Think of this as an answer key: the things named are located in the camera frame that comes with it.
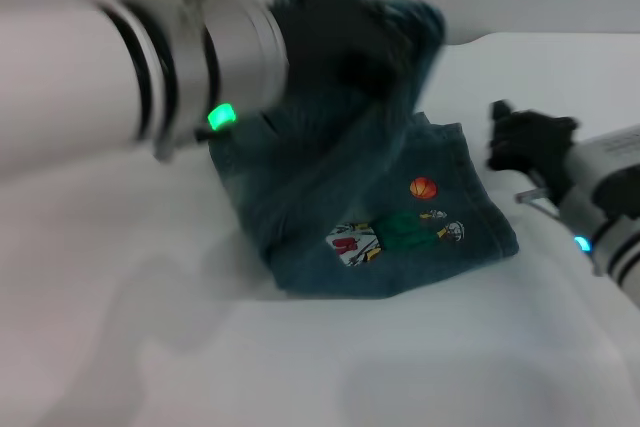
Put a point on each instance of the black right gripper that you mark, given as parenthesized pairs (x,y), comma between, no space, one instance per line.
(537,142)

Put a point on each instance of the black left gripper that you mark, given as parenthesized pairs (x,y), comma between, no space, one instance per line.
(340,37)

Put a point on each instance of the blue denim shorts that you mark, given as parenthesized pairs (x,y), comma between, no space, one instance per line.
(350,187)

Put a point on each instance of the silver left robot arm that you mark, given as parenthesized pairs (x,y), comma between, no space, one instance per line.
(125,72)

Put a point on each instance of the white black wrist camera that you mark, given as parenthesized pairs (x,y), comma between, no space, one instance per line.
(605,172)

